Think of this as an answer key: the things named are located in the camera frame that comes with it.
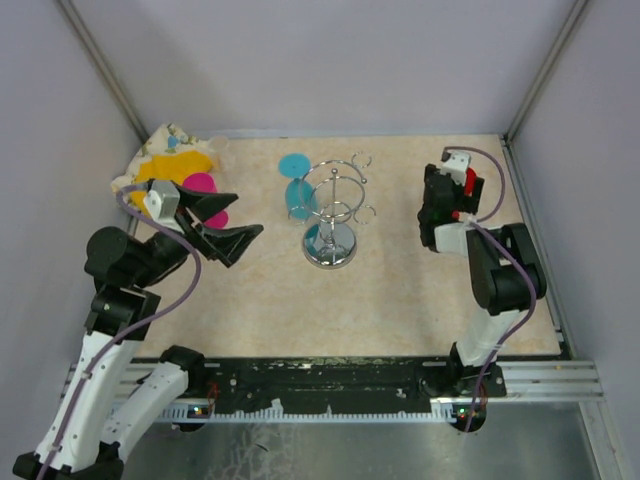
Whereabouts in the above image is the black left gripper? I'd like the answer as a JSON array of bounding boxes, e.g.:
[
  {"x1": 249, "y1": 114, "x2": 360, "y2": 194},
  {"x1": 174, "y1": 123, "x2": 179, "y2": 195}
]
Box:
[{"x1": 133, "y1": 180, "x2": 263, "y2": 288}]

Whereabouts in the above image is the red plastic wine glass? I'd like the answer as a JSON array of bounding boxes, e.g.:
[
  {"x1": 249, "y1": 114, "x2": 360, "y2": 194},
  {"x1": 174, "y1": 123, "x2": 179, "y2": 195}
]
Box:
[{"x1": 448, "y1": 169, "x2": 477, "y2": 221}]

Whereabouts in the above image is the pink plastic wine glass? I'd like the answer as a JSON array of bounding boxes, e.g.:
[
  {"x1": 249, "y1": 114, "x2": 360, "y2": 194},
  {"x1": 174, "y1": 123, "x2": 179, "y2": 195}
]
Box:
[{"x1": 182, "y1": 172, "x2": 229, "y2": 229}]

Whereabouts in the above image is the blue plastic wine glass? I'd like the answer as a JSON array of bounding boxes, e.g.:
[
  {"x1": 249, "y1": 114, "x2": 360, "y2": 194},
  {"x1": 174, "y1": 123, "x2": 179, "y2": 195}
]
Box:
[{"x1": 278, "y1": 153, "x2": 317, "y2": 221}]

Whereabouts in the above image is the clear wine glass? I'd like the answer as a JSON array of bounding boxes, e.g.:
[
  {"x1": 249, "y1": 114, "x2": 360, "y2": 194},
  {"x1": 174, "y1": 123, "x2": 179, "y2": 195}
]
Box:
[{"x1": 207, "y1": 135, "x2": 236, "y2": 172}]

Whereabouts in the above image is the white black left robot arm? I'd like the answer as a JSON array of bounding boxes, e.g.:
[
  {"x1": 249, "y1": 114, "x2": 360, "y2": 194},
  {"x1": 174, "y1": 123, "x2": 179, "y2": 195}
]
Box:
[{"x1": 12, "y1": 179, "x2": 264, "y2": 479}]

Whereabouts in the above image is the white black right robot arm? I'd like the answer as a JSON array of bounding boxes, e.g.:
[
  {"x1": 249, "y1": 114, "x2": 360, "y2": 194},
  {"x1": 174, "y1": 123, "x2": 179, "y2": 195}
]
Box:
[{"x1": 417, "y1": 162, "x2": 547, "y2": 396}]

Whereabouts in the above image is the chrome wine glass rack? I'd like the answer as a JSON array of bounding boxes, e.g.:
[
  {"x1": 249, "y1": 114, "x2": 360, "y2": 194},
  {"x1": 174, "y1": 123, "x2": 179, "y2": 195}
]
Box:
[{"x1": 287, "y1": 151, "x2": 376, "y2": 270}]

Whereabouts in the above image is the yellow floral cloth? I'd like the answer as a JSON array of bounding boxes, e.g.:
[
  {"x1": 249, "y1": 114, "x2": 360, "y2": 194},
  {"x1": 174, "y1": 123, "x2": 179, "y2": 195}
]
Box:
[{"x1": 111, "y1": 123, "x2": 221, "y2": 194}]

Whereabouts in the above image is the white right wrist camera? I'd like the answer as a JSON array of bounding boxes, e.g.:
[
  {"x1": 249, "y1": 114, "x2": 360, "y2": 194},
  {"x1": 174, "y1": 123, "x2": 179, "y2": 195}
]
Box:
[{"x1": 441, "y1": 150, "x2": 471, "y2": 185}]

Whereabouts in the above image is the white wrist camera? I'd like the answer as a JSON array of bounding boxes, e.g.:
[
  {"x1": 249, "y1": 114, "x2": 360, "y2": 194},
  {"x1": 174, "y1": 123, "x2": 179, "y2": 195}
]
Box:
[
  {"x1": 441, "y1": 150, "x2": 471, "y2": 185},
  {"x1": 143, "y1": 180, "x2": 180, "y2": 229}
]

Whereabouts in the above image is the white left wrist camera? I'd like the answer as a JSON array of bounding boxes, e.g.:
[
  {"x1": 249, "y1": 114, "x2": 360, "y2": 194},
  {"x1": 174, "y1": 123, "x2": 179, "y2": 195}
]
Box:
[{"x1": 143, "y1": 180, "x2": 180, "y2": 229}]

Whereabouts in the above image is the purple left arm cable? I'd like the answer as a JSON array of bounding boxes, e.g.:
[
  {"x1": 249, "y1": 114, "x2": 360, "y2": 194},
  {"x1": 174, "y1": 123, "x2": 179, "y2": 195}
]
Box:
[{"x1": 34, "y1": 183, "x2": 204, "y2": 480}]

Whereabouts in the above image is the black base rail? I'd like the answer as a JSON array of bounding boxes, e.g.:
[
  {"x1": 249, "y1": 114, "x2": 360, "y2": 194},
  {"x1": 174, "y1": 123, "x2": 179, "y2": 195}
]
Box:
[{"x1": 160, "y1": 353, "x2": 506, "y2": 414}]

